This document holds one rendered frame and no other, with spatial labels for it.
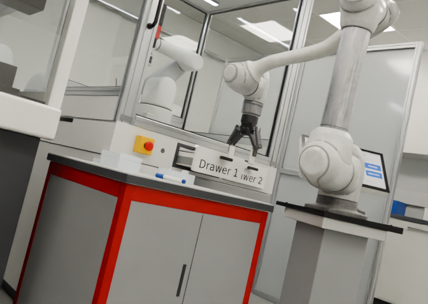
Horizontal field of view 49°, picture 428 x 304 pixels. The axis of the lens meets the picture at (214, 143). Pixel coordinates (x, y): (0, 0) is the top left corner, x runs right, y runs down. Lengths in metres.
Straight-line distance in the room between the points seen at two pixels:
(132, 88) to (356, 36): 0.91
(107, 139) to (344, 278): 1.07
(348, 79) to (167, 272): 0.90
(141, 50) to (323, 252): 1.08
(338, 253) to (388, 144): 1.73
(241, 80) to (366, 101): 1.85
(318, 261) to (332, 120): 0.51
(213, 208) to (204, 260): 0.17
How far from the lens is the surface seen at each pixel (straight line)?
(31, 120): 1.56
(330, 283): 1.83
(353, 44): 1.77
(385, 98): 3.55
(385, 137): 3.47
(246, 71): 1.92
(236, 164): 2.17
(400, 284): 4.72
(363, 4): 1.77
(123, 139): 1.99
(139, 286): 1.44
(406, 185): 5.57
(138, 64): 2.02
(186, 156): 2.09
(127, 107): 1.99
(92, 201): 1.49
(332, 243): 1.80
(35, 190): 2.56
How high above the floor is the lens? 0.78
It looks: 5 degrees up
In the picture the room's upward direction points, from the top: 13 degrees clockwise
